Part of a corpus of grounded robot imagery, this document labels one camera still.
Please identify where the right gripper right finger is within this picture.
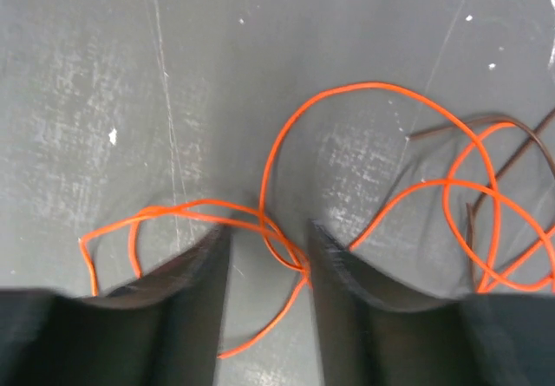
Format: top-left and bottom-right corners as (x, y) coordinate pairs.
(307, 221), (554, 385)

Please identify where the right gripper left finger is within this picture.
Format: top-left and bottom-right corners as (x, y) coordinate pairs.
(1, 226), (232, 385)

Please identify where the orange cable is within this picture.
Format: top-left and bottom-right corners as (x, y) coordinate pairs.
(80, 82), (555, 360)

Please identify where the brown cable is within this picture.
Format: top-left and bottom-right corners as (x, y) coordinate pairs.
(407, 108), (555, 291)

